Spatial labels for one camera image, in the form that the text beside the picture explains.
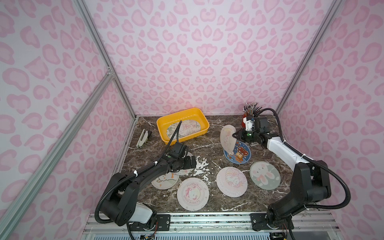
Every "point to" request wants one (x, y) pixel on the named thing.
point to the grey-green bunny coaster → (265, 175)
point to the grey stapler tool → (143, 138)
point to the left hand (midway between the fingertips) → (191, 163)
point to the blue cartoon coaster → (241, 154)
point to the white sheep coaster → (165, 181)
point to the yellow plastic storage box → (196, 114)
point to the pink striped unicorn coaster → (193, 194)
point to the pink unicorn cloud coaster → (232, 181)
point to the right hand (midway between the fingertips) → (234, 134)
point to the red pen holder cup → (244, 116)
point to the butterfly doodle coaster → (185, 171)
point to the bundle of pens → (251, 109)
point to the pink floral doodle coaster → (189, 128)
